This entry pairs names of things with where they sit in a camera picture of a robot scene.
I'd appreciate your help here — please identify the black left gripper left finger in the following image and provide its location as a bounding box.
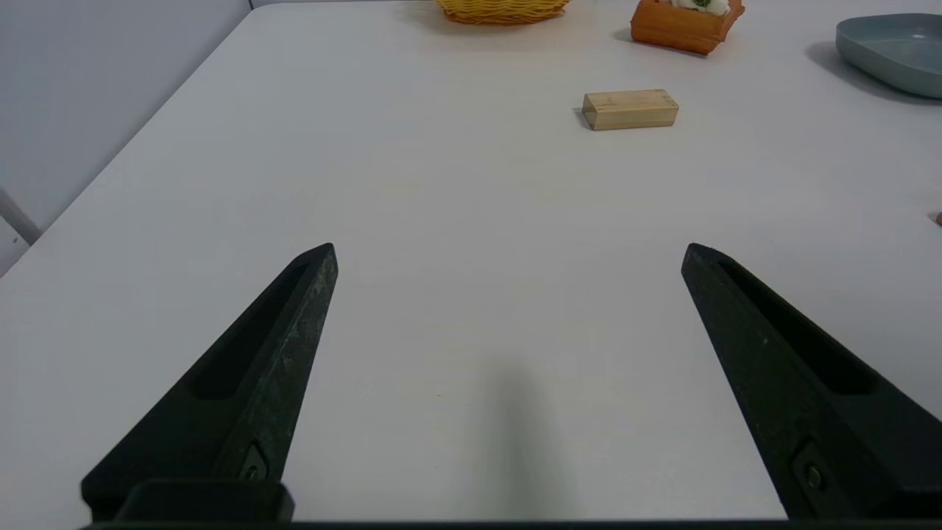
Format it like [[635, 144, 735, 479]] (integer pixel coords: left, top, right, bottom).
[[81, 244, 339, 522]]

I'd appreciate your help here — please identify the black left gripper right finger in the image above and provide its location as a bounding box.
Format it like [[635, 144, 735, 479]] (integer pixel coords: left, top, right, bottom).
[[681, 244, 942, 520]]

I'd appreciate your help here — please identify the grey square dish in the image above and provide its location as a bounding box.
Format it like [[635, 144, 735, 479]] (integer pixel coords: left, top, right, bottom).
[[835, 13, 942, 99]]

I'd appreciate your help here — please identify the white metal leg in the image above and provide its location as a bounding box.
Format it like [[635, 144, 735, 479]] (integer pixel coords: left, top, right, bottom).
[[0, 188, 42, 245]]

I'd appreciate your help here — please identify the rectangular wooden block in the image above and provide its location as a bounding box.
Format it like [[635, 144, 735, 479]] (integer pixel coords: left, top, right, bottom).
[[582, 89, 679, 131]]

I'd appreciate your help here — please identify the waffle cake toy with cream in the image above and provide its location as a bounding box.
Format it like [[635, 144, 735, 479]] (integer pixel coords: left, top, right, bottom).
[[631, 0, 746, 56]]

